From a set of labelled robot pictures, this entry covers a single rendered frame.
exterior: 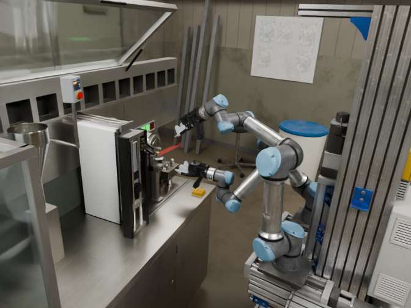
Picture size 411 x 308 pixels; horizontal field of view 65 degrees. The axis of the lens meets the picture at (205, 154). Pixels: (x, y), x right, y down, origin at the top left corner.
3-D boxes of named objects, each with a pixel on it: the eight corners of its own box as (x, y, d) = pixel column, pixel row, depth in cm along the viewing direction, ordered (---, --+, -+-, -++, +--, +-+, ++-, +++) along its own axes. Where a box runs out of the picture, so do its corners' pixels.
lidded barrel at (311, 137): (323, 176, 457) (333, 125, 429) (312, 193, 408) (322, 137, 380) (280, 165, 487) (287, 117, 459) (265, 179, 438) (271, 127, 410)
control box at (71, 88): (77, 104, 130) (75, 78, 126) (62, 102, 130) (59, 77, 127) (86, 100, 136) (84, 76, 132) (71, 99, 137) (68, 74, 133)
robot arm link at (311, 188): (312, 212, 193) (316, 192, 188) (299, 200, 205) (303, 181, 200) (329, 209, 197) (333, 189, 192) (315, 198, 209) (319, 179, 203)
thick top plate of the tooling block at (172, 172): (167, 181, 210) (167, 172, 208) (117, 168, 225) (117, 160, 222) (179, 172, 224) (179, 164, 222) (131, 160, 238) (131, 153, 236)
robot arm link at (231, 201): (299, 154, 175) (235, 218, 178) (288, 147, 185) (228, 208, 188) (288, 142, 170) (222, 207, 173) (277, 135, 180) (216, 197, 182)
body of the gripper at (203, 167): (192, 159, 197) (211, 163, 192) (192, 172, 200) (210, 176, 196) (187, 164, 190) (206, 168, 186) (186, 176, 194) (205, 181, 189)
